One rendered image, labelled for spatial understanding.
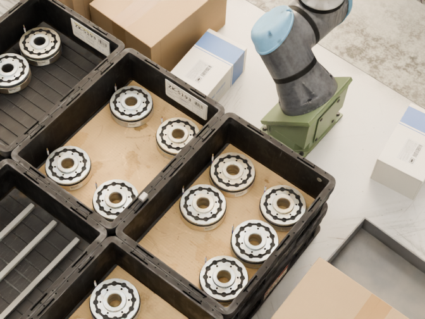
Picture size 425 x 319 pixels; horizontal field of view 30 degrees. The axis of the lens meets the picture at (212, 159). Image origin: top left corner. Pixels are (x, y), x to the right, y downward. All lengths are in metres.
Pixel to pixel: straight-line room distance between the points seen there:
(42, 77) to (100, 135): 0.23
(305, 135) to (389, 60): 1.31
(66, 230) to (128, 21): 0.59
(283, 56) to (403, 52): 1.41
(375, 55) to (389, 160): 1.29
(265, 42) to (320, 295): 0.61
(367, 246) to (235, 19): 0.77
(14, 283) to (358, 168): 0.88
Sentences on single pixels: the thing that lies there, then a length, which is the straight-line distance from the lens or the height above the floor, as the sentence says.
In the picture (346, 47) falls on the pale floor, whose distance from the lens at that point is 3.20.
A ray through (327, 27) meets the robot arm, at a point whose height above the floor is 0.96.
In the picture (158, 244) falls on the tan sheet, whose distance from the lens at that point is 1.74.
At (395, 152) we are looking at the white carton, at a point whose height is 0.79.
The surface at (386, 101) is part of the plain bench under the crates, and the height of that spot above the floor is 0.70.
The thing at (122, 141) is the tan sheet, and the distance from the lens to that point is 1.88.
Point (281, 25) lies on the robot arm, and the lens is 1.86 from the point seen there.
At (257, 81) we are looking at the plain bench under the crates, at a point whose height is 0.70.
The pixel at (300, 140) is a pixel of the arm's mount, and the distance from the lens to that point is 1.97.
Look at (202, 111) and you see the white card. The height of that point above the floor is 0.89.
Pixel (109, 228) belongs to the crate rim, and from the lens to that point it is 1.65.
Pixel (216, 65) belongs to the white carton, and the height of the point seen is 0.79.
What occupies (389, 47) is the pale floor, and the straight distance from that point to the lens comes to 3.25.
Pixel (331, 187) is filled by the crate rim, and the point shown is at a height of 0.93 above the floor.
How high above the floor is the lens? 2.39
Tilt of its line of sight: 58 degrees down
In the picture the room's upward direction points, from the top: 3 degrees clockwise
